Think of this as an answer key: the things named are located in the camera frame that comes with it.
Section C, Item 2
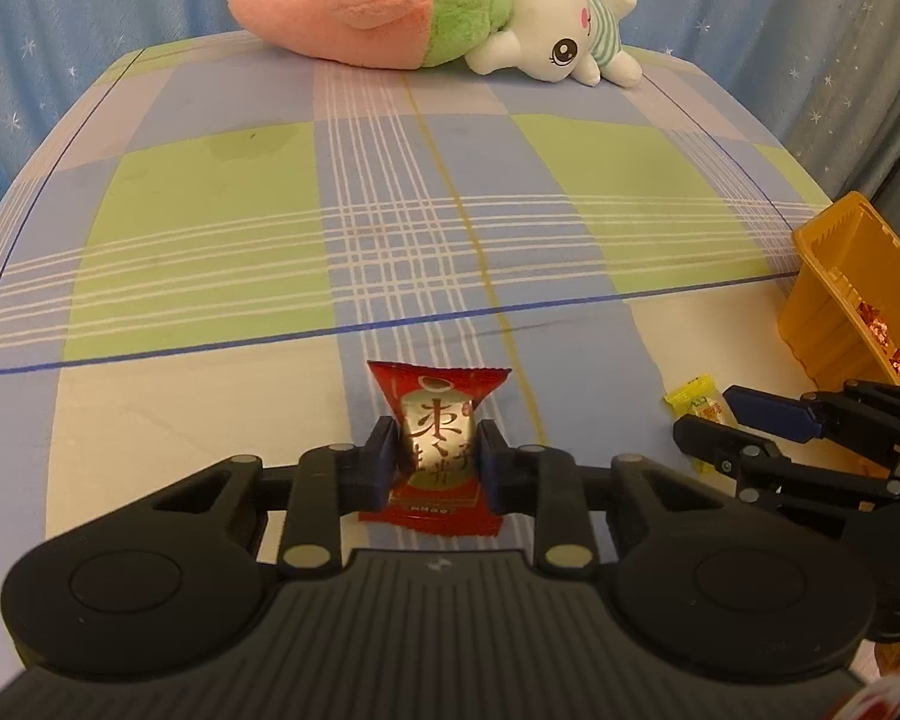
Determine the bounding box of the red jujube snack packet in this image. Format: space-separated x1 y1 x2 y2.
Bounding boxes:
361 361 510 536

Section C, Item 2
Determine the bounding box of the white bunny carrot plush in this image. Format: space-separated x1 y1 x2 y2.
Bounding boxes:
227 0 642 88

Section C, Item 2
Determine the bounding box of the checkered tablecloth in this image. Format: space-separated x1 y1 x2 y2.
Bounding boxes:
0 32 827 688

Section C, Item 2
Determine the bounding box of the yellow green candy packet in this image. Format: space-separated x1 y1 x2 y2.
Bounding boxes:
663 374 738 427

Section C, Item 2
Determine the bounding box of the orange plastic tray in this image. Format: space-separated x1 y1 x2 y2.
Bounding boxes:
777 192 900 390

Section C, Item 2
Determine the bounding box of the red candy wrapper in tray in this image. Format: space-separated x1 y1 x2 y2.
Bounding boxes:
857 301 900 375

